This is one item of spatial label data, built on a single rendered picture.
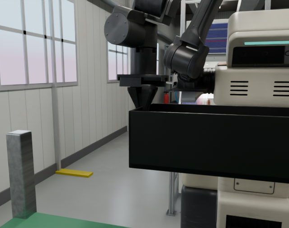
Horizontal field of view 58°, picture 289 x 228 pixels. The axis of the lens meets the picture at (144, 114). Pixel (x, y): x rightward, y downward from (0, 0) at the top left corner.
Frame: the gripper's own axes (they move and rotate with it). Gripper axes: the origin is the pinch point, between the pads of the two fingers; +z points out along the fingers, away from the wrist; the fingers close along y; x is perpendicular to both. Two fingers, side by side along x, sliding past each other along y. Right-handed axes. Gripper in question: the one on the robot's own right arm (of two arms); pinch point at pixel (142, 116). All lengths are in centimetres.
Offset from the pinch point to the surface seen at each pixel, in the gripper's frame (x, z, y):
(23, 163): -19.9, 6.1, -15.1
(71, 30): 259, -69, -170
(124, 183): 208, 106, -79
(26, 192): -19.6, 11.3, -15.0
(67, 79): 246, -6, -170
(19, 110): 162, 24, -173
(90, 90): 311, 10, -170
